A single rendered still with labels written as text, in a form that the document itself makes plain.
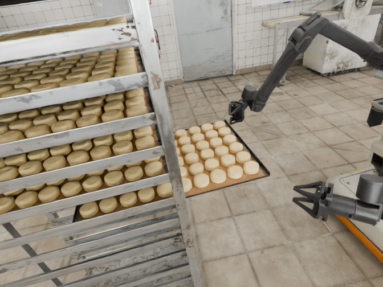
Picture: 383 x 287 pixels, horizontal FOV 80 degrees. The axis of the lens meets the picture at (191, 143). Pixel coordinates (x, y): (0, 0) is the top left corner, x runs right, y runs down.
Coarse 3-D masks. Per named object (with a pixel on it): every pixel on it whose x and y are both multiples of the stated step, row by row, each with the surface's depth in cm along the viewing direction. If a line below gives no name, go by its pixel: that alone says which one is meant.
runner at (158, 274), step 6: (180, 264) 89; (186, 264) 88; (162, 270) 87; (168, 270) 84; (174, 270) 85; (180, 270) 86; (144, 276) 86; (150, 276) 83; (156, 276) 84; (162, 276) 85; (120, 282) 85; (126, 282) 85; (132, 282) 83; (138, 282) 84; (144, 282) 84
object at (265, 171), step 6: (198, 126) 103; (228, 126) 101; (174, 132) 102; (234, 132) 95; (240, 138) 90; (246, 144) 85; (246, 150) 84; (252, 156) 81; (258, 162) 78; (264, 168) 74; (264, 174) 73; (252, 180) 71; (228, 186) 70; (204, 192) 69; (78, 210) 69; (78, 216) 67; (72, 222) 64
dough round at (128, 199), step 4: (128, 192) 70; (132, 192) 70; (120, 196) 69; (124, 196) 69; (128, 196) 69; (132, 196) 68; (136, 196) 69; (120, 200) 68; (124, 200) 67; (128, 200) 67; (132, 200) 67; (136, 200) 69; (124, 204) 67; (128, 204) 67; (132, 204) 68
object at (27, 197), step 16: (144, 160) 70; (160, 160) 70; (80, 176) 66; (96, 176) 64; (112, 176) 63; (128, 176) 63; (144, 176) 65; (16, 192) 64; (32, 192) 61; (48, 192) 61; (64, 192) 60; (80, 192) 62; (0, 208) 58; (16, 208) 60
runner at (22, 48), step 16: (64, 32) 40; (80, 32) 40; (96, 32) 41; (112, 32) 41; (128, 32) 42; (0, 48) 39; (16, 48) 39; (32, 48) 40; (48, 48) 40; (64, 48) 41; (80, 48) 41
